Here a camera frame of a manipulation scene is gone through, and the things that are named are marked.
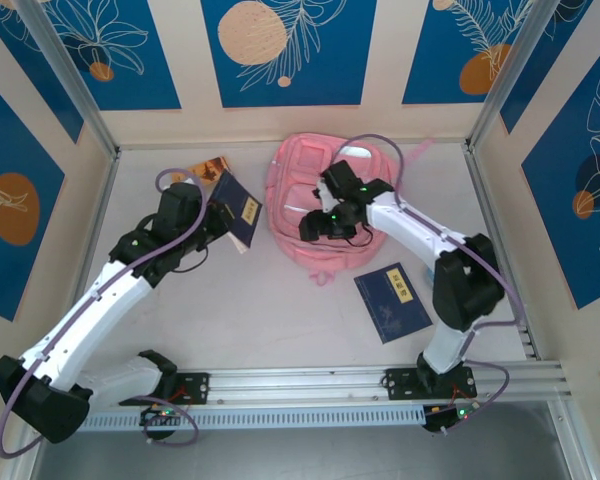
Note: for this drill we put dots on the pink school backpack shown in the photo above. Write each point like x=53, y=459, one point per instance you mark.
x=290, y=200

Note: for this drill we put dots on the dark blue notebook round emblem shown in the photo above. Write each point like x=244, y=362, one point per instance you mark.
x=237, y=205

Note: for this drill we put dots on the thick orange book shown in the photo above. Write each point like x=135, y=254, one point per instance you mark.
x=210, y=167

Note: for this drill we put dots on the dark blue notebook plant print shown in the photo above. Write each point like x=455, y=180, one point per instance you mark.
x=392, y=305

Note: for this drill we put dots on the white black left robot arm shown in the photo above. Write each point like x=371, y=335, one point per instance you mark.
x=90, y=310

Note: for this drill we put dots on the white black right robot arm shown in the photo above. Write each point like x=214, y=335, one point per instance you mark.
x=410, y=225

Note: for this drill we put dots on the blue poster large peach circle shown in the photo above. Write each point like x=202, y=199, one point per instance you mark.
x=330, y=75

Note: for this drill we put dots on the black controller board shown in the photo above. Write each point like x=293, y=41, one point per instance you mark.
x=437, y=422
x=156, y=414

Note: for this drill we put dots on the blue poster orange circle fern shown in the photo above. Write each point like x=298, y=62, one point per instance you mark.
x=430, y=75

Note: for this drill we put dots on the blue poster white lily drawing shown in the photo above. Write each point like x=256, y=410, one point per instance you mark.
x=145, y=75

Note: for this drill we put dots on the blue poster orange circle flower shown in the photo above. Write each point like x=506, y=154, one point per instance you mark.
x=15, y=150

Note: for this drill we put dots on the blue poster navy circle leaves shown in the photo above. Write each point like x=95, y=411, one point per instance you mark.
x=555, y=225

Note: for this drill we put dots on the blue poster peach circle flower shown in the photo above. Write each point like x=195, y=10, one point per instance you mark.
x=41, y=75

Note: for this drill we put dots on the blue poster white leaf lines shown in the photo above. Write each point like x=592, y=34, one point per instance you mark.
x=532, y=75

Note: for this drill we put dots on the steel sheet panel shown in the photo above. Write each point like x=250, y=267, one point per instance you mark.
x=300, y=457

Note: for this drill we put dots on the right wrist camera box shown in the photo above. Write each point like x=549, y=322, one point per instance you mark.
x=341, y=180

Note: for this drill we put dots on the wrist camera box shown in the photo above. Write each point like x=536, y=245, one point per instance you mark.
x=341, y=180
x=180, y=207

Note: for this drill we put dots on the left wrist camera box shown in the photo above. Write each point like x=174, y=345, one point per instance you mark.
x=180, y=207

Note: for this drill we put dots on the aluminium side rail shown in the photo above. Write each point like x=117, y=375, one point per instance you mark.
x=104, y=200
x=485, y=200

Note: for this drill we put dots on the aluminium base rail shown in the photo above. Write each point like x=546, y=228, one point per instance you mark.
x=300, y=382

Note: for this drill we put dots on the aluminium frame post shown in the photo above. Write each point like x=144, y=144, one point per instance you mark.
x=510, y=70
x=70, y=75

